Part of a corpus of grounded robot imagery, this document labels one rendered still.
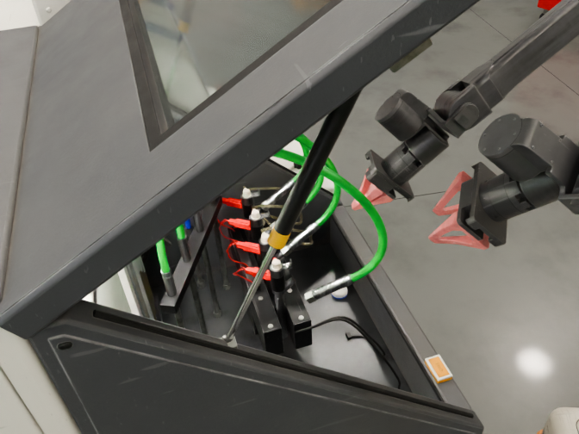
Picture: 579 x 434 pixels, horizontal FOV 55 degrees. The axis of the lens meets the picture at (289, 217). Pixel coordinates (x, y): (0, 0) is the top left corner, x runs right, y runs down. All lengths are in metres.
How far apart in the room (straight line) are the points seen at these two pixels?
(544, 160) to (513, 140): 0.04
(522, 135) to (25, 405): 0.60
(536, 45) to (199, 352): 0.70
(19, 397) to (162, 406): 0.15
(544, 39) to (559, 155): 0.36
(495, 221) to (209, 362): 0.40
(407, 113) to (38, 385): 0.65
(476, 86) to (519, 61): 0.08
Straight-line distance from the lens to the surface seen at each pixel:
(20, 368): 0.61
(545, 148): 0.67
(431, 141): 0.95
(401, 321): 1.16
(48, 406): 0.66
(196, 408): 0.70
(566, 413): 1.95
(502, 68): 0.98
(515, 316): 2.53
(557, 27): 1.01
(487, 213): 0.75
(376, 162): 0.97
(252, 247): 1.13
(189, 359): 0.63
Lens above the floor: 1.84
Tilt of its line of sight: 39 degrees down
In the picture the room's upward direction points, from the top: 4 degrees counter-clockwise
